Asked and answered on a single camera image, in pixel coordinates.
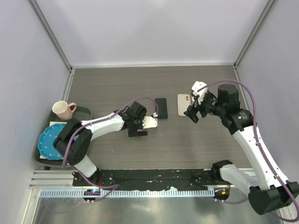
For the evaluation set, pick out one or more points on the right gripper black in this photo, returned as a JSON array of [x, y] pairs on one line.
[[192, 110]]

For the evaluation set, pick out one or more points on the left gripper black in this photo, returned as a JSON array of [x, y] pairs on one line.
[[133, 132]]

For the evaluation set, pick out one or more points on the teal smartphone black screen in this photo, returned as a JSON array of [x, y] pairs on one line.
[[162, 108]]

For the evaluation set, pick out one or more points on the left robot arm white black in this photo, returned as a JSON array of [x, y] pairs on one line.
[[74, 139]]

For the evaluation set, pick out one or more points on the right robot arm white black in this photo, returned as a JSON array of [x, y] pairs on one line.
[[269, 189]]

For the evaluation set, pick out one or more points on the dark green tray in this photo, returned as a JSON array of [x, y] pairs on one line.
[[81, 113]]

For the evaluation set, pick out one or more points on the pink mug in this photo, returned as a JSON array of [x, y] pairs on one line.
[[64, 110]]

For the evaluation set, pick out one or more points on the blue dotted plate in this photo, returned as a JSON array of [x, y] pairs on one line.
[[50, 142]]

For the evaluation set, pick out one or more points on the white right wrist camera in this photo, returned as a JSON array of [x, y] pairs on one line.
[[199, 90]]

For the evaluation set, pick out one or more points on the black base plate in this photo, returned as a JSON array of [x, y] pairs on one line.
[[144, 186]]

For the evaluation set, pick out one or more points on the slotted cable duct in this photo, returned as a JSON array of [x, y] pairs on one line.
[[85, 192]]

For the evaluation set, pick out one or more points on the aluminium front rail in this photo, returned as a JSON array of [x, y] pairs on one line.
[[51, 178]]

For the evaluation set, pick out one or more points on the right aluminium corner post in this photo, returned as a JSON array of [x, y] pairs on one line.
[[255, 30]]

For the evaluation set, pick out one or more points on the aluminium corner post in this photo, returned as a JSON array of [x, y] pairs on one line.
[[44, 23], [255, 30]]

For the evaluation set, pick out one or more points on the left aluminium corner post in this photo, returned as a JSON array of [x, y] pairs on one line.
[[44, 23]]

